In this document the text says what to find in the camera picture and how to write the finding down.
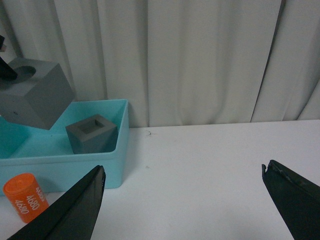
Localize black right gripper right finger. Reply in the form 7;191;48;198
261;160;320;240

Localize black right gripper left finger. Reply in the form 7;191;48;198
9;165;106;240

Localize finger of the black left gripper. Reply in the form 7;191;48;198
0;57;18;81

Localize gray block with round hole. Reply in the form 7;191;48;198
0;57;74;130

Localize orange cylinder part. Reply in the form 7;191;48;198
2;173;49;224

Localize gray block with square hole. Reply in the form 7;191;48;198
65;114;119;154

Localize blue plastic box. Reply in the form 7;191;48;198
0;99;129;193

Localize white curtain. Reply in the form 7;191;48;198
0;0;320;127

